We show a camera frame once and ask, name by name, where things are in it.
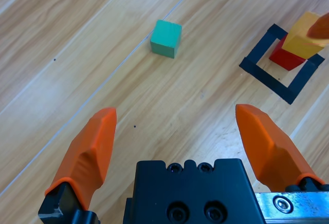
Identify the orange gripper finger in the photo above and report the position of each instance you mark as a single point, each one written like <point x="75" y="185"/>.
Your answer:
<point x="90" y="152"/>
<point x="320" y="30"/>
<point x="270" y="147"/>

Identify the yellow wooden cube block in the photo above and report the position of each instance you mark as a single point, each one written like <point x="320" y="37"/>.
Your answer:
<point x="298" y="44"/>

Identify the red wooden cube block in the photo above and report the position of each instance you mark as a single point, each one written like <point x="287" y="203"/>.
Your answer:
<point x="285" y="59"/>

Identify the green wooden cube block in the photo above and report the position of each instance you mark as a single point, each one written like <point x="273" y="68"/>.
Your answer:
<point x="165" y="36"/>

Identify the black tape square outline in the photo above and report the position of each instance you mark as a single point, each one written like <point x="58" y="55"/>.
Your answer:
<point x="270" y="80"/>

